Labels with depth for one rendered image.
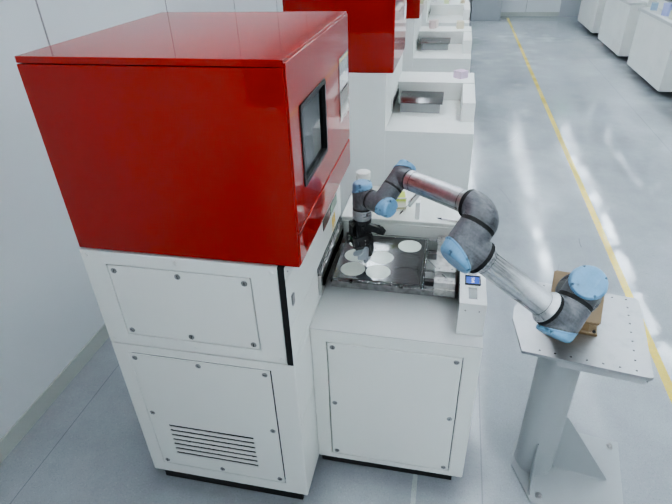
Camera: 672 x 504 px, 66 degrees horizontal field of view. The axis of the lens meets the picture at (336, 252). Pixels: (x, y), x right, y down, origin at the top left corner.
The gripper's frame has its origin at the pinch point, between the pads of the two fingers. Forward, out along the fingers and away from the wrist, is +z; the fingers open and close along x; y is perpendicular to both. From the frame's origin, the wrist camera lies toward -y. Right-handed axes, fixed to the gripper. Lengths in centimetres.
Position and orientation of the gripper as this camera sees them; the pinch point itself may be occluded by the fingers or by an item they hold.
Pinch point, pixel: (366, 259)
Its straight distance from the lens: 212.6
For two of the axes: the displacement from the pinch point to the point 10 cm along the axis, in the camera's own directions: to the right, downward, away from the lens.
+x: 4.8, 4.5, -7.5
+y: -8.8, 2.8, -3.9
